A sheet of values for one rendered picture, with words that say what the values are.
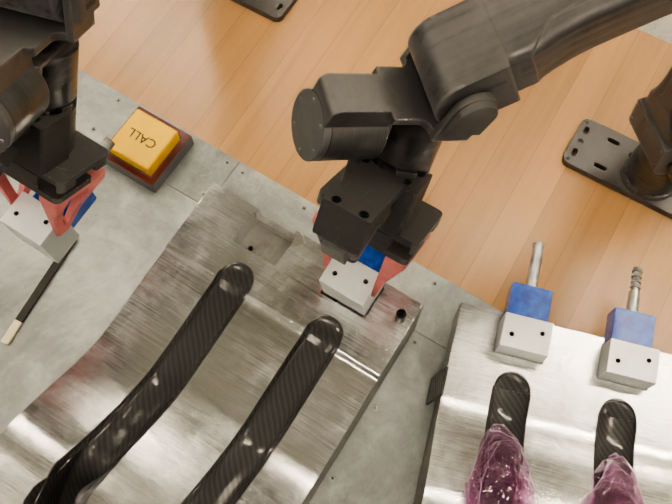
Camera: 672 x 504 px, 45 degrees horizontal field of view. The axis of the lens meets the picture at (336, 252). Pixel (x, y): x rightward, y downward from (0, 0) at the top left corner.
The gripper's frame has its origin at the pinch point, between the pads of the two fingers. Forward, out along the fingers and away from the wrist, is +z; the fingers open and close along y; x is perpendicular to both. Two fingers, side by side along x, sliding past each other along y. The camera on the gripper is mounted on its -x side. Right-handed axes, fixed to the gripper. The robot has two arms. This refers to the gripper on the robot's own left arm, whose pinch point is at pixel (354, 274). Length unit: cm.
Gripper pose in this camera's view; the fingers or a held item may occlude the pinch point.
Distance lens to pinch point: 78.5
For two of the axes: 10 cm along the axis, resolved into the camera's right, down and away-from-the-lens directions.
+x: 4.5, -4.8, 7.5
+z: -2.7, 7.3, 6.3
